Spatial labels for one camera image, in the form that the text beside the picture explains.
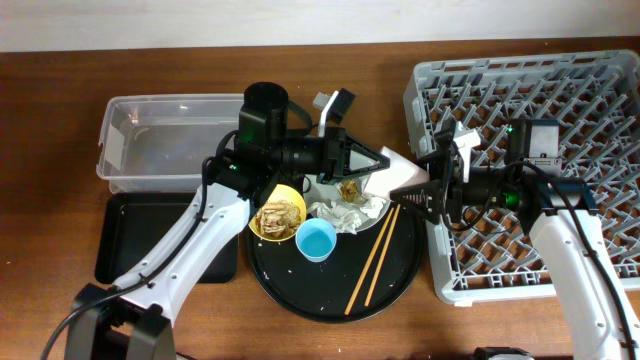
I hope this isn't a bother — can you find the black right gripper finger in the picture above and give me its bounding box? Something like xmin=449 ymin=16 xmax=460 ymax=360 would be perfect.
xmin=417 ymin=150 xmax=443 ymax=175
xmin=389 ymin=180 xmax=440 ymax=223

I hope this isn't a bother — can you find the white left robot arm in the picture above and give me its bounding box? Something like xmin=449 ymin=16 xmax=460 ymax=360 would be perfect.
xmin=41 ymin=82 xmax=390 ymax=359

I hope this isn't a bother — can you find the light blue cup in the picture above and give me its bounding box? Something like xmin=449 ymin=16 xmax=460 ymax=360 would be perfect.
xmin=295 ymin=218 xmax=337 ymax=263

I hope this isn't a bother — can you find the pile of peanut shells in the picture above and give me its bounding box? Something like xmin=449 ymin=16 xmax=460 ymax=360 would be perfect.
xmin=255 ymin=200 xmax=301 ymax=240

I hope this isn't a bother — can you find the round black tray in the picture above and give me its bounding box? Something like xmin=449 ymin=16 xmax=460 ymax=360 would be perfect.
xmin=242 ymin=209 xmax=426 ymax=324

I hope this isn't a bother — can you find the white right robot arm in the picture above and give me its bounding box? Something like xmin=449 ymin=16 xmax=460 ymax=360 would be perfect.
xmin=390 ymin=161 xmax=639 ymax=359

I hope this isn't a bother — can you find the yellow bowl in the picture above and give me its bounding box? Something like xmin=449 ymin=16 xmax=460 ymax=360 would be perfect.
xmin=249 ymin=184 xmax=307 ymax=242

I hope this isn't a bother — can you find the grey dishwasher rack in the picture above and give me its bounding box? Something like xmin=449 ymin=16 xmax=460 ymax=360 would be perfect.
xmin=403 ymin=50 xmax=639 ymax=306

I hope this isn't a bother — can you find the wooden chopstick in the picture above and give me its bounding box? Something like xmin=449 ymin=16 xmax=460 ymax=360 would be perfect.
xmin=364 ymin=205 xmax=400 ymax=307
xmin=344 ymin=209 xmax=394 ymax=316

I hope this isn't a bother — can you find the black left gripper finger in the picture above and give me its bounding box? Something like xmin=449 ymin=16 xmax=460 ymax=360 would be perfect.
xmin=329 ymin=162 xmax=388 ymax=185
xmin=345 ymin=135 xmax=390 ymax=168

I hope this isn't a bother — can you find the clear plastic bin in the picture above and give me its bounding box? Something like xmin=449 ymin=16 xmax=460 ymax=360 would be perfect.
xmin=96 ymin=94 xmax=243 ymax=193

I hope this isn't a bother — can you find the white paper cup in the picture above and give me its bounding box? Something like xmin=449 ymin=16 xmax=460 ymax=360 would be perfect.
xmin=363 ymin=147 xmax=430 ymax=199

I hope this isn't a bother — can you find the grey round plate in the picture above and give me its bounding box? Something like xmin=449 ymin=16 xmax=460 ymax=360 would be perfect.
xmin=303 ymin=175 xmax=368 ymax=210

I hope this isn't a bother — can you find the white tissue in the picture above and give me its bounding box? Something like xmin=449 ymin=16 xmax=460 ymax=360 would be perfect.
xmin=307 ymin=196 xmax=389 ymax=235

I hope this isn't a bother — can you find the gold foil snack wrapper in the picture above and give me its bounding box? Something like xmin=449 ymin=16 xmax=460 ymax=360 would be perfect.
xmin=339 ymin=180 xmax=367 ymax=205

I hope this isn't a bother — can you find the black rectangular tray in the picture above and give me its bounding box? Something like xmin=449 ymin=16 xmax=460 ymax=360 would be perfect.
xmin=94 ymin=192 xmax=240 ymax=285

